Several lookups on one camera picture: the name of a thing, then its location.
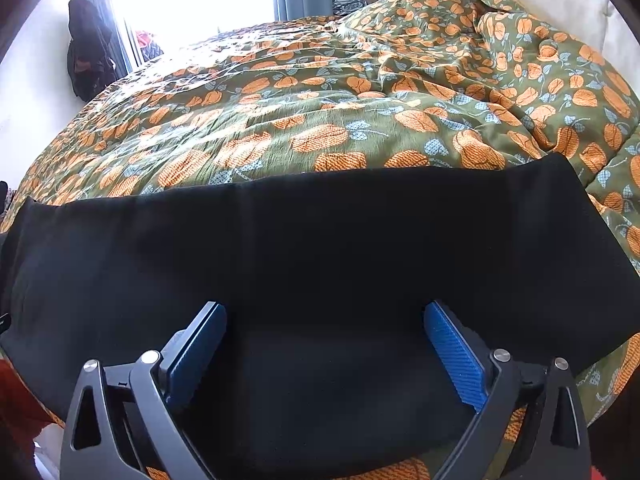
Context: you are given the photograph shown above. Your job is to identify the green orange floral blanket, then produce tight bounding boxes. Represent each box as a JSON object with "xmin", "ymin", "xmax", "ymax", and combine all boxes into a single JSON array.
[{"xmin": 0, "ymin": 0, "xmax": 640, "ymax": 480}]

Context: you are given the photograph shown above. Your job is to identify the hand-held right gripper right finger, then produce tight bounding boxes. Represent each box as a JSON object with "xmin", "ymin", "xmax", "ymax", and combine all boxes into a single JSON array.
[{"xmin": 422, "ymin": 300, "xmax": 592, "ymax": 480}]

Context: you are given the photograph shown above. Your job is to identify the blue-grey patterned cloth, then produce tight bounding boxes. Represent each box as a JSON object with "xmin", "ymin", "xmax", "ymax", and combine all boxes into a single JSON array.
[{"xmin": 332, "ymin": 0, "xmax": 372, "ymax": 17}]

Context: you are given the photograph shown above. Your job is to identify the red and dark clothes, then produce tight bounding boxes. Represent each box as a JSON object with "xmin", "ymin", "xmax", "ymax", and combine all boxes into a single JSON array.
[{"xmin": 135, "ymin": 30, "xmax": 165, "ymax": 62}]

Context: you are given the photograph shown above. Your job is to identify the cream pillow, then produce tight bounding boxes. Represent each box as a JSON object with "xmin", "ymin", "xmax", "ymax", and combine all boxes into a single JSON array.
[{"xmin": 415, "ymin": 0, "xmax": 636, "ymax": 53}]

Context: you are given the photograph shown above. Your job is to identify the black pants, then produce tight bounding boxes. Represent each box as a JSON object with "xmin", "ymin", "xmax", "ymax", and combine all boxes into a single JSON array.
[{"xmin": 0, "ymin": 152, "xmax": 640, "ymax": 473}]

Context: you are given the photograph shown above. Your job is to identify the black hanging coat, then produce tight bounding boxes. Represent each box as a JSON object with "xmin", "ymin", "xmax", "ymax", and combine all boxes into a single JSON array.
[{"xmin": 66, "ymin": 0, "xmax": 119, "ymax": 103}]

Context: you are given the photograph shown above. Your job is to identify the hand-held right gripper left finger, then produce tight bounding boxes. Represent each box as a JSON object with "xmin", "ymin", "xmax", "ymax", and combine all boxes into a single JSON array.
[{"xmin": 59, "ymin": 301, "xmax": 228, "ymax": 480}]

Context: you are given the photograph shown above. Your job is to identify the orange fleece clothing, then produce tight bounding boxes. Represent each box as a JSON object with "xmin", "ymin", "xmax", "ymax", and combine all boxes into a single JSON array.
[{"xmin": 0, "ymin": 352, "xmax": 66, "ymax": 433}]

